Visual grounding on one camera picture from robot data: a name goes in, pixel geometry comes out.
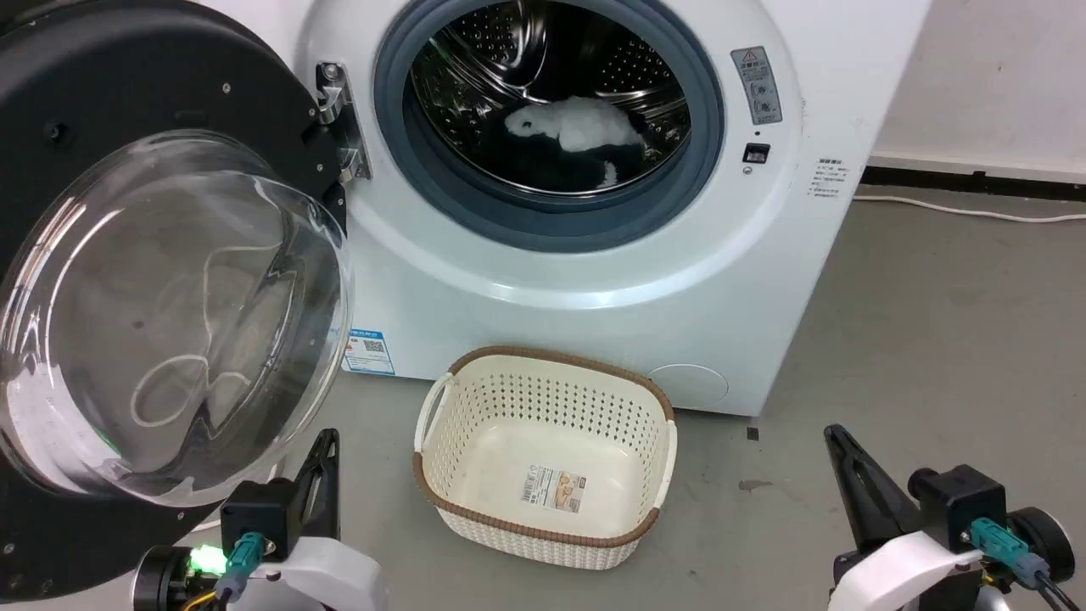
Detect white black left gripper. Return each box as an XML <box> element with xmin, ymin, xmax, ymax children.
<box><xmin>132</xmin><ymin>429</ymin><xmax>387</xmax><ymax>611</ymax></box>

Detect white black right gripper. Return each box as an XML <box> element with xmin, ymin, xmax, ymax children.
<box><xmin>824</xmin><ymin>424</ymin><xmax>1077</xmax><ymax>611</ymax></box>

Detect white front-load washing machine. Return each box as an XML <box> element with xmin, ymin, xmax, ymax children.
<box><xmin>182</xmin><ymin>0</ymin><xmax>934</xmax><ymax>418</ymax></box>

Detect metal washer door hinge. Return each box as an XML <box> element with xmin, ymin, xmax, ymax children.
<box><xmin>316</xmin><ymin>61</ymin><xmax>372</xmax><ymax>183</ymax></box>

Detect open washing machine door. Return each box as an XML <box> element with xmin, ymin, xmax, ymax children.
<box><xmin>0</xmin><ymin>0</ymin><xmax>355</xmax><ymax>600</ymax></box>

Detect blue energy label sticker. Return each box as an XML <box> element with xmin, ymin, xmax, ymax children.
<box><xmin>343</xmin><ymin>328</ymin><xmax>397</xmax><ymax>377</ymax></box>

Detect cream laundry basket brown rim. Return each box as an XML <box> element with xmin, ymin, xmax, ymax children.
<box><xmin>412</xmin><ymin>345</ymin><xmax>679</xmax><ymax>571</ymax></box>

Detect round white filter cover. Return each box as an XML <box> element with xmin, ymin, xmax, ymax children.
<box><xmin>647</xmin><ymin>363</ymin><xmax>731</xmax><ymax>407</ymax></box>

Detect paper product label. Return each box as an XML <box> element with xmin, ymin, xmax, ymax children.
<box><xmin>520</xmin><ymin>464</ymin><xmax>589</xmax><ymax>515</ymax></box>

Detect small printed text sticker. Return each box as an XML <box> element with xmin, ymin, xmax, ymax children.
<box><xmin>806</xmin><ymin>156</ymin><xmax>853</xmax><ymax>201</ymax></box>

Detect black baseboard strip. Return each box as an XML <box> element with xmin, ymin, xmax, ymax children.
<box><xmin>859</xmin><ymin>164</ymin><xmax>1086</xmax><ymax>204</ymax></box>

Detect black clothing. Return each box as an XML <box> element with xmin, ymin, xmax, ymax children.
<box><xmin>501</xmin><ymin>138</ymin><xmax>651</xmax><ymax>193</ymax></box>

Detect grey warning label sticker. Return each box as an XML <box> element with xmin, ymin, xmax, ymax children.
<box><xmin>731</xmin><ymin>46</ymin><xmax>784</xmax><ymax>127</ymax></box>

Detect white and black clothes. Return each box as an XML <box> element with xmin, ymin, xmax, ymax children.
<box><xmin>504</xmin><ymin>95</ymin><xmax>648</xmax><ymax>154</ymax></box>

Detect stainless steel washer drum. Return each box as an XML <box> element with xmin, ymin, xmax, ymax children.
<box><xmin>411</xmin><ymin>0</ymin><xmax>693</xmax><ymax>198</ymax></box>

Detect teal plug left camera cable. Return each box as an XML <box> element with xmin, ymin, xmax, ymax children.
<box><xmin>202</xmin><ymin>532</ymin><xmax>266</xmax><ymax>611</ymax></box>

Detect teal plug camera cable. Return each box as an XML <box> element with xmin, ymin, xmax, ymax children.
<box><xmin>970</xmin><ymin>517</ymin><xmax>1086</xmax><ymax>611</ymax></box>
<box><xmin>202</xmin><ymin>532</ymin><xmax>266</xmax><ymax>611</ymax></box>

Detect teal plug right camera cable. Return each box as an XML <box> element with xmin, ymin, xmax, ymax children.
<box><xmin>970</xmin><ymin>517</ymin><xmax>1086</xmax><ymax>611</ymax></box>

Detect white power cable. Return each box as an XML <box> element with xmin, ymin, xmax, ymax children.
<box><xmin>852</xmin><ymin>193</ymin><xmax>1086</xmax><ymax>225</ymax></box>

